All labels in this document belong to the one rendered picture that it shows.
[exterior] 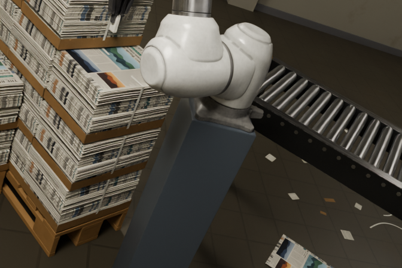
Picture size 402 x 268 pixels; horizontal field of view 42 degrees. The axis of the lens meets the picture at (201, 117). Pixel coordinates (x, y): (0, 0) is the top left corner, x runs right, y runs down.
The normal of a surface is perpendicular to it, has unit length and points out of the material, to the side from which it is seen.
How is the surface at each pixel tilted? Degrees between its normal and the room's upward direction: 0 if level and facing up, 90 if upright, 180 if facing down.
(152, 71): 96
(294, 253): 0
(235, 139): 90
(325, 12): 90
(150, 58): 99
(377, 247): 0
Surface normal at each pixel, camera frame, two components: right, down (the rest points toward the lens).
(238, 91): 0.40, 0.72
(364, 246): 0.35, -0.79
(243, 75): 0.53, 0.52
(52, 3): -0.69, 0.15
